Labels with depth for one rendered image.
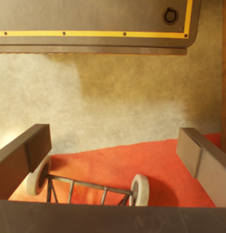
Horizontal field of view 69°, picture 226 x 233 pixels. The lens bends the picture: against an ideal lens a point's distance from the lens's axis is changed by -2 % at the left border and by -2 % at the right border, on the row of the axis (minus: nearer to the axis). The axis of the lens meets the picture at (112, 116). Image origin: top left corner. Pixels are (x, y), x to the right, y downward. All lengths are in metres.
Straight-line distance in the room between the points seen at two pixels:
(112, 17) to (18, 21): 0.25
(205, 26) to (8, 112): 1.02
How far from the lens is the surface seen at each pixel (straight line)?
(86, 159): 0.96
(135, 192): 0.93
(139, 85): 0.81
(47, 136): 0.16
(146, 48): 0.49
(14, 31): 0.56
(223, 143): 1.00
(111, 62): 0.80
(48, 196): 0.86
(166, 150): 0.95
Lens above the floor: 0.80
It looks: 73 degrees down
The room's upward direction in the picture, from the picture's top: 175 degrees counter-clockwise
